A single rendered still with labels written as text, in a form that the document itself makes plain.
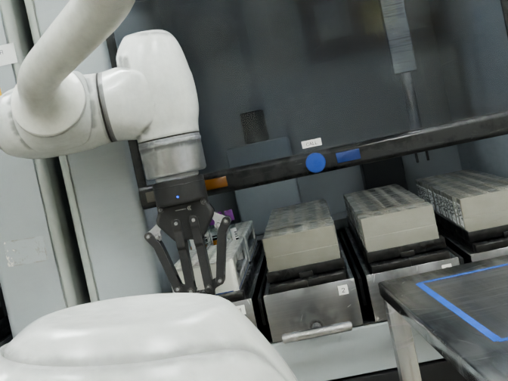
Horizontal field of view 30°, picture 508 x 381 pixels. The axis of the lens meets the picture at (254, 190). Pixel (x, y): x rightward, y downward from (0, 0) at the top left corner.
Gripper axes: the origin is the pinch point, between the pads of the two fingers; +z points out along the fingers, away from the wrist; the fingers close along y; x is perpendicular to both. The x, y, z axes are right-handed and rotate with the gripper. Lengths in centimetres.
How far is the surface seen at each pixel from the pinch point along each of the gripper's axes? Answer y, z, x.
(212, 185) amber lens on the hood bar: -4.0, -17.9, -7.5
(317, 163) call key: -20.2, -18.0, -6.6
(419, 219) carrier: -33.6, -6.5, -9.1
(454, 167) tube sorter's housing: -52, -9, -86
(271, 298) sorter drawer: -9.7, -0.3, -1.5
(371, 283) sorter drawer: -24.3, 0.4, -1.5
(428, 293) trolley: -29.2, -1.9, 27.4
